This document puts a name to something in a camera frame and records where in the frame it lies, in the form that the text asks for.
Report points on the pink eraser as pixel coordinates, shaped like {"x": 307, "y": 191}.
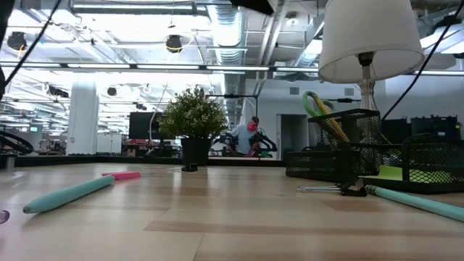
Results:
{"x": 123, "y": 175}

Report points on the silver ventilation duct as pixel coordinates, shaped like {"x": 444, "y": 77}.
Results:
{"x": 226, "y": 32}

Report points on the black equipment box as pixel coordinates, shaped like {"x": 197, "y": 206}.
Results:
{"x": 435, "y": 127}

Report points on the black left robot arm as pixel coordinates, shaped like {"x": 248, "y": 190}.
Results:
{"x": 4, "y": 36}

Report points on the long ceiling light strip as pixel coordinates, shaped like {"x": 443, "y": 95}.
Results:
{"x": 145, "y": 66}

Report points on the white column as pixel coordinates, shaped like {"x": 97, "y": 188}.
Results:
{"x": 82, "y": 116}

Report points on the green sticky note pad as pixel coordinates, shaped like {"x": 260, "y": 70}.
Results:
{"x": 388, "y": 173}

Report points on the person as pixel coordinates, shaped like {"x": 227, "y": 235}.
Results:
{"x": 243, "y": 139}

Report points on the black mesh desk organizer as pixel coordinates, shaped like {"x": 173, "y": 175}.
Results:
{"x": 326, "y": 163}

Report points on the white shade silver table lamp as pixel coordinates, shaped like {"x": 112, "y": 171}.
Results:
{"x": 369, "y": 32}

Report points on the black binder clip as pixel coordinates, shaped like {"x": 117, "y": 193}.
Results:
{"x": 353, "y": 188}
{"x": 190, "y": 167}

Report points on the large black monitor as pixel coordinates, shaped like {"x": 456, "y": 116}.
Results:
{"x": 143, "y": 125}

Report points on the black plant pot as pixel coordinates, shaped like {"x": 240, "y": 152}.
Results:
{"x": 195, "y": 150}

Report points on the background robot with red part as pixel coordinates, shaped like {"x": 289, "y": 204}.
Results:
{"x": 266, "y": 143}

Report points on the teal pen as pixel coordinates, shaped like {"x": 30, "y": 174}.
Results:
{"x": 69, "y": 194}
{"x": 417, "y": 202}

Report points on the green artificial plant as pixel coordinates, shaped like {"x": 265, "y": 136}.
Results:
{"x": 192, "y": 112}

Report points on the black ceiling speaker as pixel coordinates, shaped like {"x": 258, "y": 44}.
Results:
{"x": 16, "y": 40}
{"x": 174, "y": 43}

